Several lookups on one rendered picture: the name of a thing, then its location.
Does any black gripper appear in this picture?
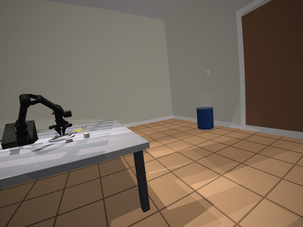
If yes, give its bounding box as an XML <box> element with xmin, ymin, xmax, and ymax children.
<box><xmin>49</xmin><ymin>118</ymin><xmax>72</xmax><ymax>136</ymax></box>

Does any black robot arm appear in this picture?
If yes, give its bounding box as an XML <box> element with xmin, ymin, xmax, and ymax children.
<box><xmin>13</xmin><ymin>94</ymin><xmax>72</xmax><ymax>138</ymax></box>

